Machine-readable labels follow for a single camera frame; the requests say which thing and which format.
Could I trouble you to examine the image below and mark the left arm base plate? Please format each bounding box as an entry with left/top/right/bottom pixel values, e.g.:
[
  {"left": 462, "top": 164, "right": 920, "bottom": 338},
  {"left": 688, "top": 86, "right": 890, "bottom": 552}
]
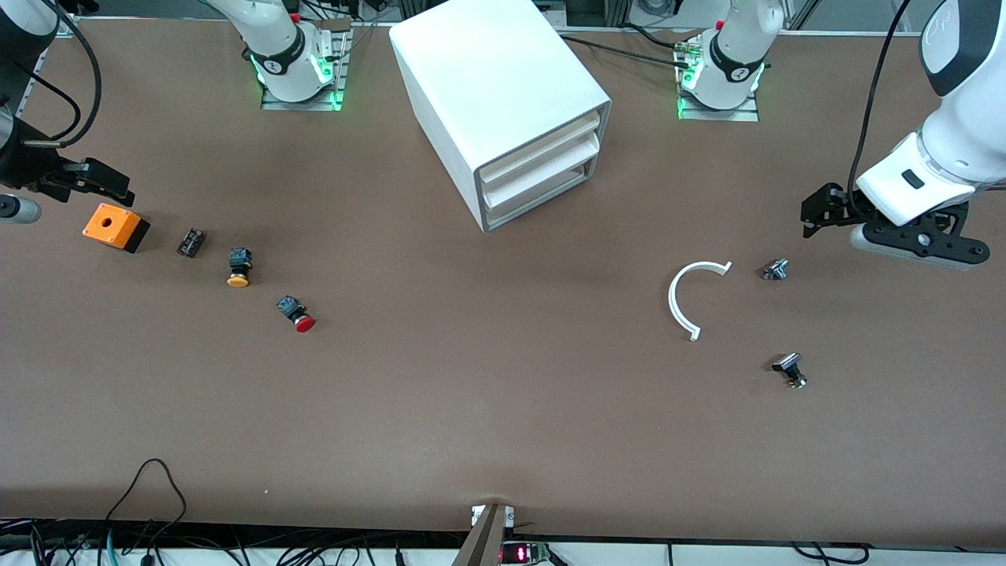
[{"left": 677, "top": 35, "right": 761, "bottom": 123}]

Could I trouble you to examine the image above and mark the black left camera bracket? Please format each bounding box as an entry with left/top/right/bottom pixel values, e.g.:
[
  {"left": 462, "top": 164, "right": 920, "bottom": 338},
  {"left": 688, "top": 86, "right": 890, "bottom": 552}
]
[{"left": 865, "top": 200, "right": 993, "bottom": 264}]

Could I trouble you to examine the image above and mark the device with red display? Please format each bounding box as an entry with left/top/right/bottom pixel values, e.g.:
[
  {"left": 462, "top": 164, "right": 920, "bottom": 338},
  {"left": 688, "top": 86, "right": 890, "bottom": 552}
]
[{"left": 501, "top": 541, "right": 551, "bottom": 565}]

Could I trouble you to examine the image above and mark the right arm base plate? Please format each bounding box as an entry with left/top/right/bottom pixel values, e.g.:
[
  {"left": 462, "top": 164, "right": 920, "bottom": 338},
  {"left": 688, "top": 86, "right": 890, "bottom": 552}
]
[{"left": 261, "top": 20, "right": 351, "bottom": 112}]

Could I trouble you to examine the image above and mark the orange box with hole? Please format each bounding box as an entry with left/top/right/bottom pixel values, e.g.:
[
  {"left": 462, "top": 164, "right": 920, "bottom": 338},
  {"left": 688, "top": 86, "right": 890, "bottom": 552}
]
[{"left": 83, "top": 203, "right": 151, "bottom": 254}]

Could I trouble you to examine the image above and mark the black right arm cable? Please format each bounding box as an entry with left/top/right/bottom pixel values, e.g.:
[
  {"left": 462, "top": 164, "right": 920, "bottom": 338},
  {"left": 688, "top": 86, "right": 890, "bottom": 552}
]
[{"left": 0, "top": 0, "right": 104, "bottom": 150}]

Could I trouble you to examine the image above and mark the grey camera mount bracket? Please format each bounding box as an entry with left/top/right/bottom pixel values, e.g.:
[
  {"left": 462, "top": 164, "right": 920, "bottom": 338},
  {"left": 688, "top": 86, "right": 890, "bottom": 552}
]
[{"left": 452, "top": 503, "right": 516, "bottom": 566}]

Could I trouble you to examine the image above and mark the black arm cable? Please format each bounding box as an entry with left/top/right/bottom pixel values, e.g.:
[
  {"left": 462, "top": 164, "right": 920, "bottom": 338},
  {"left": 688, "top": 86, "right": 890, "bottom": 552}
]
[
  {"left": 847, "top": 0, "right": 912, "bottom": 217},
  {"left": 0, "top": 0, "right": 104, "bottom": 150}
]

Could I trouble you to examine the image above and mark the black cable on table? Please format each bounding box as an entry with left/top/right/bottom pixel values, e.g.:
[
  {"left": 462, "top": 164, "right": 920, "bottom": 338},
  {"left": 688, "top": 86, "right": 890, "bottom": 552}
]
[{"left": 562, "top": 33, "right": 696, "bottom": 72}]

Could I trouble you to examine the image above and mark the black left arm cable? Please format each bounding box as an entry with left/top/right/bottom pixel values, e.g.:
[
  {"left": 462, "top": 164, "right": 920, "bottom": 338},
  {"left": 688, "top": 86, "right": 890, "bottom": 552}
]
[{"left": 847, "top": 0, "right": 912, "bottom": 217}]

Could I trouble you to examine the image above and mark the red push button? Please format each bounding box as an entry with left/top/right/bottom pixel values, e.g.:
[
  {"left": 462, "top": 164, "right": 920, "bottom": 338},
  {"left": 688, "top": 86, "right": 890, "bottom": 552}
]
[{"left": 277, "top": 296, "right": 316, "bottom": 333}]

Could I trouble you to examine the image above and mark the black looped cable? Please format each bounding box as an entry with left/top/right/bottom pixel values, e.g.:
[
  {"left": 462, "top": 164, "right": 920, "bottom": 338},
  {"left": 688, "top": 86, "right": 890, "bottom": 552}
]
[{"left": 105, "top": 458, "right": 188, "bottom": 543}]

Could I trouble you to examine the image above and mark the white curved plastic piece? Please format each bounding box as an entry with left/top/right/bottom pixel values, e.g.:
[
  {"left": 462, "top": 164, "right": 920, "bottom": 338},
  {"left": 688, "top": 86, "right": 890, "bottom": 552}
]
[{"left": 668, "top": 261, "right": 733, "bottom": 342}]

